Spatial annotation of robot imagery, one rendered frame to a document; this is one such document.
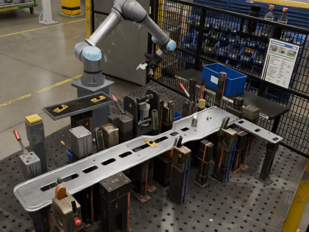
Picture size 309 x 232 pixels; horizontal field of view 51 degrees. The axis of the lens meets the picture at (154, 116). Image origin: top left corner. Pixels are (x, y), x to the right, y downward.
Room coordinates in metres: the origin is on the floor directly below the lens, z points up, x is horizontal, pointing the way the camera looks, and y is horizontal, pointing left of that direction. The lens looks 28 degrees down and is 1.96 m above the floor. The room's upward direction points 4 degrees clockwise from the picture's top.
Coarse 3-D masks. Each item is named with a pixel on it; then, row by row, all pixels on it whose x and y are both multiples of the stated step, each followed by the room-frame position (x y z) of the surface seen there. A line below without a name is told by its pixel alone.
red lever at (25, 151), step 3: (15, 129) 1.29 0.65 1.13; (15, 132) 1.27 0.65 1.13; (15, 135) 1.26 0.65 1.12; (18, 135) 1.26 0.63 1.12; (18, 138) 1.25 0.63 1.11; (18, 141) 1.25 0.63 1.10; (21, 141) 1.25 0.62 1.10; (21, 144) 1.24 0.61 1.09; (21, 147) 1.23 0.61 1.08; (24, 150) 1.21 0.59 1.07; (24, 153) 1.20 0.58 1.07; (27, 153) 1.20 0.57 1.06
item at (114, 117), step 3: (114, 114) 1.58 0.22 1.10; (108, 117) 1.54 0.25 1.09; (111, 117) 1.53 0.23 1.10; (114, 117) 1.53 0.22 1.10; (117, 117) 1.54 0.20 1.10; (108, 120) 1.54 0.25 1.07; (111, 120) 1.52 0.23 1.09; (114, 120) 1.52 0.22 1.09; (117, 120) 1.54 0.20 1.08; (111, 123) 1.52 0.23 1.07; (114, 123) 1.52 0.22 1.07; (117, 123) 1.54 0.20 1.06; (117, 126) 1.54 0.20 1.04
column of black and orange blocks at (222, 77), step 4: (220, 72) 2.10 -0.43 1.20; (224, 72) 2.10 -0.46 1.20; (220, 76) 2.09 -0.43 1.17; (224, 76) 2.08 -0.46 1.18; (220, 80) 2.08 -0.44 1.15; (224, 80) 2.08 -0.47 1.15; (220, 84) 2.08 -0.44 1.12; (224, 84) 2.09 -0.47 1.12; (216, 88) 2.10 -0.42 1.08; (220, 88) 2.10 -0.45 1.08; (216, 92) 2.10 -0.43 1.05; (220, 92) 2.07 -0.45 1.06; (216, 96) 2.09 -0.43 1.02; (220, 96) 2.08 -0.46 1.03; (216, 100) 2.09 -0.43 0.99; (220, 100) 2.08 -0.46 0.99; (216, 104) 2.08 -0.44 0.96; (220, 104) 2.08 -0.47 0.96; (220, 108) 2.09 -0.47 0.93
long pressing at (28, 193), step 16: (208, 112) 1.87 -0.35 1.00; (224, 112) 1.89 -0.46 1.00; (176, 128) 1.63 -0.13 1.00; (192, 128) 1.65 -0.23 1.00; (208, 128) 1.66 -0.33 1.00; (128, 144) 1.43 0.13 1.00; (144, 144) 1.45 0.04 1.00; (160, 144) 1.45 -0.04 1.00; (80, 160) 1.26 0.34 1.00; (96, 160) 1.27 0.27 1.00; (128, 160) 1.29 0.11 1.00; (144, 160) 1.31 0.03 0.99; (48, 176) 1.13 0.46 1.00; (64, 176) 1.14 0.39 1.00; (80, 176) 1.14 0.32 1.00; (96, 176) 1.15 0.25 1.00; (16, 192) 1.02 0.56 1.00; (32, 192) 1.02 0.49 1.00; (48, 192) 1.02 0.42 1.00; (32, 208) 0.93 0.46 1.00
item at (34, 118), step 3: (36, 114) 1.40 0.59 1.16; (27, 117) 1.36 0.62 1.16; (30, 117) 1.37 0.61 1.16; (33, 117) 1.37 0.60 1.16; (36, 117) 1.37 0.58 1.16; (39, 117) 1.37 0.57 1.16; (27, 120) 1.35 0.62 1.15; (30, 120) 1.34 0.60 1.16; (33, 120) 1.34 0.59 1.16; (36, 120) 1.35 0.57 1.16; (39, 120) 1.36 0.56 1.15
